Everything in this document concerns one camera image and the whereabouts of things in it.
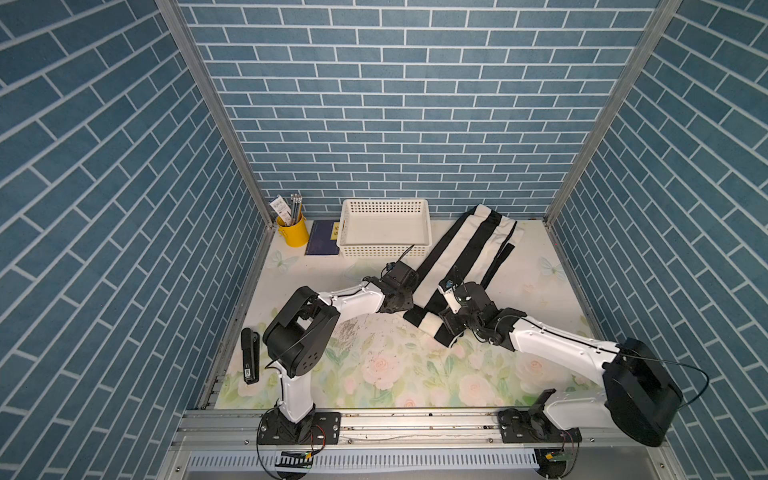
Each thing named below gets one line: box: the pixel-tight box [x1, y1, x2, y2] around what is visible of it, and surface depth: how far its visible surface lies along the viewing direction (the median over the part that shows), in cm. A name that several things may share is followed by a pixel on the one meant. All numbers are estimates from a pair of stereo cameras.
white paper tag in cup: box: [270, 195, 293, 226], surface depth 107 cm
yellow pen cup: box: [276, 213, 309, 248], surface depth 113 cm
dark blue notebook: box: [304, 220, 340, 255], surface depth 114 cm
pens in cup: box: [290, 193, 303, 225], surface depth 107 cm
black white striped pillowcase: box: [403, 204, 524, 347], surface depth 110 cm
